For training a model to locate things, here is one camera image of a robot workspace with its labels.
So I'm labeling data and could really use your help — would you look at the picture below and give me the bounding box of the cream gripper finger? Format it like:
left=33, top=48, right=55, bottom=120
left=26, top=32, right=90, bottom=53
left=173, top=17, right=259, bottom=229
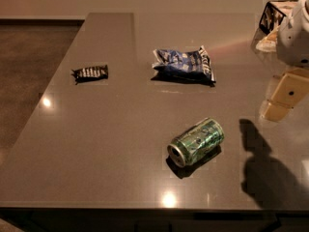
left=261, top=101, right=291, bottom=122

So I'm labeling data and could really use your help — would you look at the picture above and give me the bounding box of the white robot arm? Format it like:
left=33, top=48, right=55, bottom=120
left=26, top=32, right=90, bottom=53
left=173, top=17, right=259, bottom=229
left=256, top=0, right=309, bottom=122

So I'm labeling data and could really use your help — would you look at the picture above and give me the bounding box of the green soda can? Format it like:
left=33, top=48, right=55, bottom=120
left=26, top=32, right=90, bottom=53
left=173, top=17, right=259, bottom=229
left=167, top=118, right=225, bottom=168

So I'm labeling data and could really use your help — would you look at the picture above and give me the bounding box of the clear plastic container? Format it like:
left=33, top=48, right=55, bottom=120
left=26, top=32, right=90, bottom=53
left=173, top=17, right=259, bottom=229
left=251, top=27, right=278, bottom=63

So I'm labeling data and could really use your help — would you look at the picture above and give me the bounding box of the blue chip bag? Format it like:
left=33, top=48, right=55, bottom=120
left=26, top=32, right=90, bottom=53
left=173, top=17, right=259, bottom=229
left=152, top=45, right=216, bottom=83

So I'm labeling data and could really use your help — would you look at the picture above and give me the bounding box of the black snack wrapper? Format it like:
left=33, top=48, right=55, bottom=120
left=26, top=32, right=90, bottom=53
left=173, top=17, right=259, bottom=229
left=71, top=65, right=108, bottom=83

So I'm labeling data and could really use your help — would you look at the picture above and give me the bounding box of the black wire basket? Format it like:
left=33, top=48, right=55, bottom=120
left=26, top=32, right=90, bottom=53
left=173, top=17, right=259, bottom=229
left=259, top=0, right=297, bottom=35

